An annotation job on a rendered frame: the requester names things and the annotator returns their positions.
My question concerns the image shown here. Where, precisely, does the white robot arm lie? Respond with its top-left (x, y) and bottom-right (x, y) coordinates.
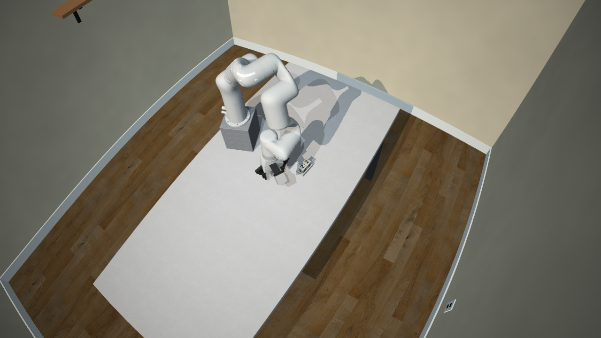
top-left (216, 53), bottom-right (301, 161)

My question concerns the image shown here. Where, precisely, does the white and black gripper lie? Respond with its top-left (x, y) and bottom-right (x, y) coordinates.
top-left (255, 154), bottom-right (290, 180)

